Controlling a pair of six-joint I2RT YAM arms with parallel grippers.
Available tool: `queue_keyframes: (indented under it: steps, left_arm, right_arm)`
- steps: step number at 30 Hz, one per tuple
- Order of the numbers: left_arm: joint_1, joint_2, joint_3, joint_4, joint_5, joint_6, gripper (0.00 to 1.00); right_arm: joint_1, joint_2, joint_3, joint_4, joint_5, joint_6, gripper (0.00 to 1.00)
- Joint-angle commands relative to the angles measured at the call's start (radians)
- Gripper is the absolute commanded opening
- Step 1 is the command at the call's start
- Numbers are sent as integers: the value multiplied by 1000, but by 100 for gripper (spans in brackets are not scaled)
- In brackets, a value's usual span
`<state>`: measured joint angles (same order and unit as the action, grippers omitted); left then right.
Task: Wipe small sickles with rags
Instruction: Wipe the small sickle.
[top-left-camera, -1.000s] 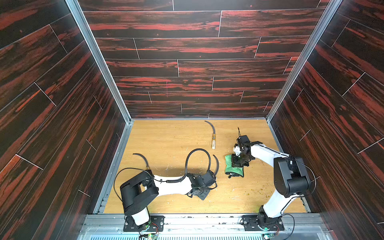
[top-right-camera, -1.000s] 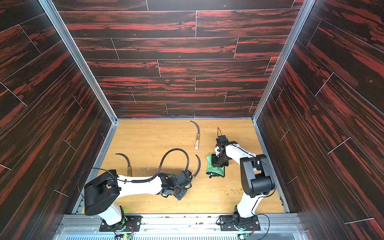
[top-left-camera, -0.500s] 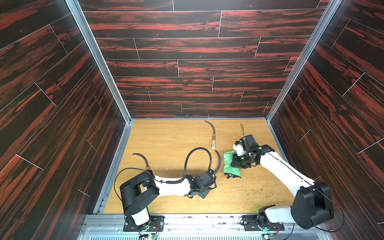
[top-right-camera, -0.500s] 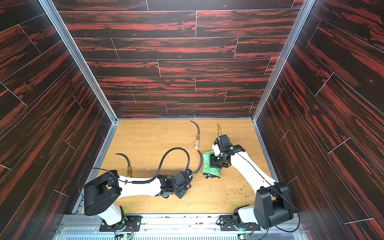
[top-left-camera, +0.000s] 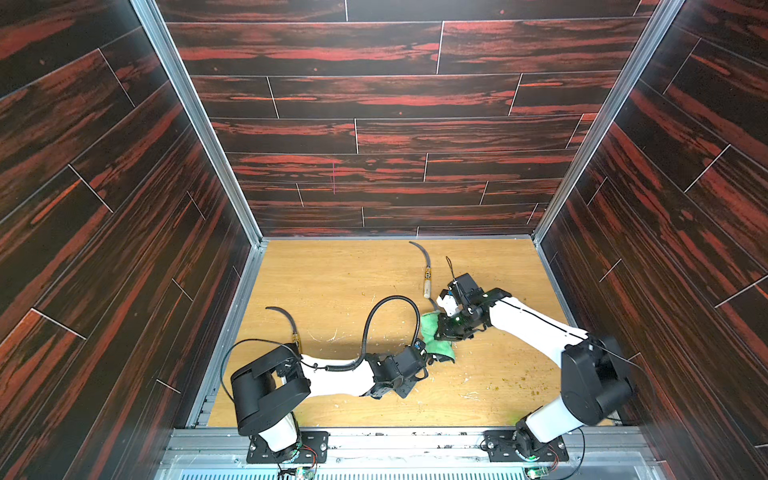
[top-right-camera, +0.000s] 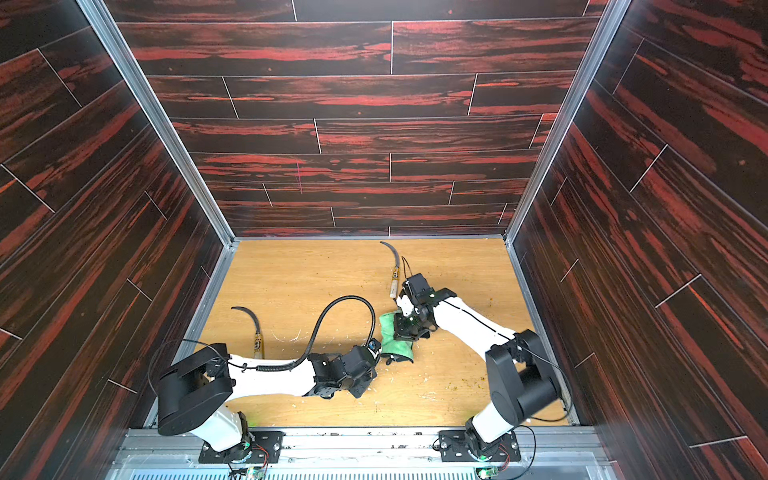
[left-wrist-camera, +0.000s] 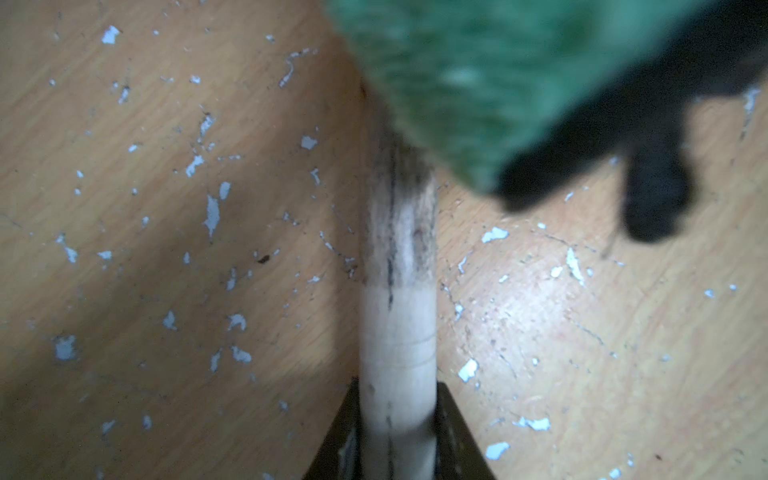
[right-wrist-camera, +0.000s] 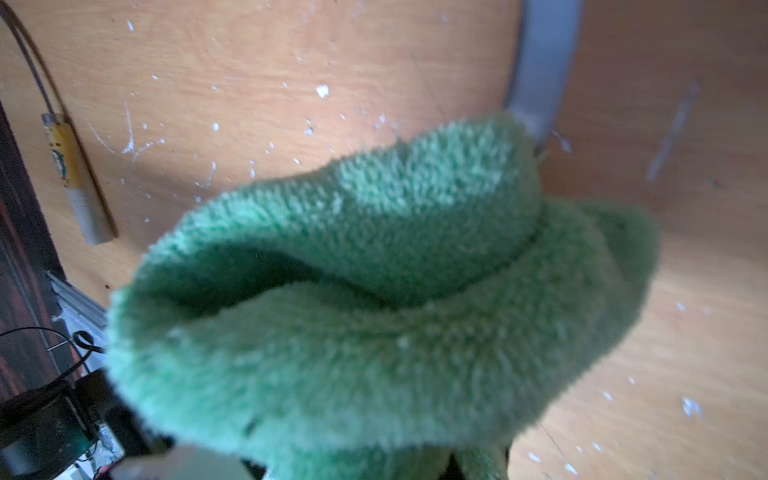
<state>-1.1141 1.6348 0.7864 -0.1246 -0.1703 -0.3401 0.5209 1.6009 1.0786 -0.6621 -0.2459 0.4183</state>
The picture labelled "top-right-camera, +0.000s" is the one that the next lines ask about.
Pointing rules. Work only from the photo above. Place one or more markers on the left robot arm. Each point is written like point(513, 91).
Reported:
point(193, 393)

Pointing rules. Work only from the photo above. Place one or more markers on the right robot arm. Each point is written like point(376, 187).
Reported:
point(521, 379)

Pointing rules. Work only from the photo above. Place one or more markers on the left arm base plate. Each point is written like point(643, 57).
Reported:
point(260, 446)

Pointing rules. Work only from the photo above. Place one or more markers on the wrist white camera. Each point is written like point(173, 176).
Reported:
point(374, 346)
point(405, 305)

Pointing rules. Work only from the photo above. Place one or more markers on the green microfibre rag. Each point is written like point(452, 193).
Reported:
point(392, 350)

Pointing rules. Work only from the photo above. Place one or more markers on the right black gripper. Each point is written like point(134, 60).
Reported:
point(411, 327)

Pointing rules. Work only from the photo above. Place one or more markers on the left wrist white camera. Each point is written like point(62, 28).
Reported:
point(374, 346)

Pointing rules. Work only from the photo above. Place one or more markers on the sickle with yellow label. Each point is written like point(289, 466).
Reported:
point(396, 269)

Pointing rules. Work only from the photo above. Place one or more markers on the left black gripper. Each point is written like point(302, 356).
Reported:
point(367, 379)

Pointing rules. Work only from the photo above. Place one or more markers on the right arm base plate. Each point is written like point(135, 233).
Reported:
point(463, 445)

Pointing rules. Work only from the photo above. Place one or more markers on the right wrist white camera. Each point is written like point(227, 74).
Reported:
point(405, 305)

